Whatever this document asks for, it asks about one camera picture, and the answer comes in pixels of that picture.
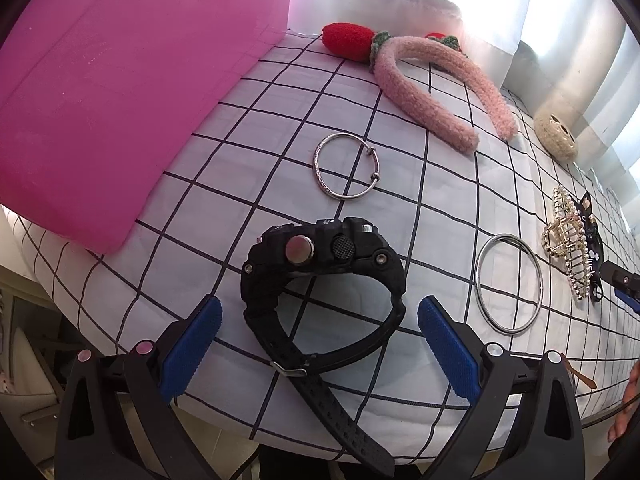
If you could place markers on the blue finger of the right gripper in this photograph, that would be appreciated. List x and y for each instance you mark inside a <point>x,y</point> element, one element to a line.
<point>628,300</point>

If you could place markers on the brown hair clip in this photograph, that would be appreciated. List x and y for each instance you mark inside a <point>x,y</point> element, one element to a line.
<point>589,382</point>

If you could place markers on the black digital wrist watch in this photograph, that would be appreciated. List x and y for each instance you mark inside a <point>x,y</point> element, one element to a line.
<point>331,255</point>

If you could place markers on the pink fuzzy strawberry headband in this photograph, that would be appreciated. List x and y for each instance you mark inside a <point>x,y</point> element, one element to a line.
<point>381,51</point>

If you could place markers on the black patterned hair clip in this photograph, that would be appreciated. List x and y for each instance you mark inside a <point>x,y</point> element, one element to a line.
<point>594,245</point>

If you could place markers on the white black grid bedsheet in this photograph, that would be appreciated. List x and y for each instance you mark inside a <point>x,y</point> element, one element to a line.
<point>306,136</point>

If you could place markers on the plain silver bangle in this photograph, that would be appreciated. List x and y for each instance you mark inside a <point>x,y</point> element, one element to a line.
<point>508,284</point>

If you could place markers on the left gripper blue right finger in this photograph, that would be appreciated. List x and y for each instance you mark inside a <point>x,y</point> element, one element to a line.
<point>484,374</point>

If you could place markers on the gold pearl hair claw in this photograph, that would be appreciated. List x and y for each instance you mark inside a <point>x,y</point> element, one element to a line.
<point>565,239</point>

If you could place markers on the pink plastic storage bin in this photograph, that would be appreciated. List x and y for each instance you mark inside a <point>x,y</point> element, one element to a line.
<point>99,96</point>

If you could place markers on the person's right hand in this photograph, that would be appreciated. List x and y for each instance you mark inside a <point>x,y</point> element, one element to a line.
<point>621,419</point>

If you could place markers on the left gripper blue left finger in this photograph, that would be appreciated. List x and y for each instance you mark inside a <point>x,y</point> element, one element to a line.
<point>155,372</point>

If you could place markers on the white sheer curtain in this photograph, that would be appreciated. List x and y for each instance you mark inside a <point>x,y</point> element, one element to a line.
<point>577,58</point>

